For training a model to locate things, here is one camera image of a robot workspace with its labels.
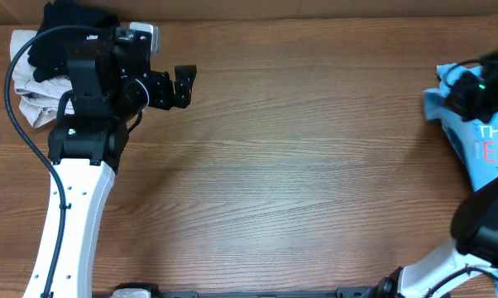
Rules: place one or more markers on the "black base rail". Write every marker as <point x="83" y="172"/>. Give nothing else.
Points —
<point x="149" y="290"/>

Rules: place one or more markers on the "beige folded garment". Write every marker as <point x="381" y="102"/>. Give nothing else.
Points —
<point x="39" y="101"/>

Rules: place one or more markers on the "black folded garment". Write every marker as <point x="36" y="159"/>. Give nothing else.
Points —
<point x="49" y="54"/>

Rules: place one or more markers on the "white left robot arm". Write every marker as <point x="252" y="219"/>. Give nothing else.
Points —
<point x="112" y="83"/>

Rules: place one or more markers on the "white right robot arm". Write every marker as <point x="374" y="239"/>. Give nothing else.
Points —
<point x="471" y="250"/>

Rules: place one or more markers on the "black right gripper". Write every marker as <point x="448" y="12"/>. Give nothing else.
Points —
<point x="468" y="88"/>

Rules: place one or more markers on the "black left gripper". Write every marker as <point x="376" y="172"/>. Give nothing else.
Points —
<point x="166" y="91"/>

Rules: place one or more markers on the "light blue printed t-shirt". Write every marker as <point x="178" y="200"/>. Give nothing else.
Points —
<point x="475" y="142"/>

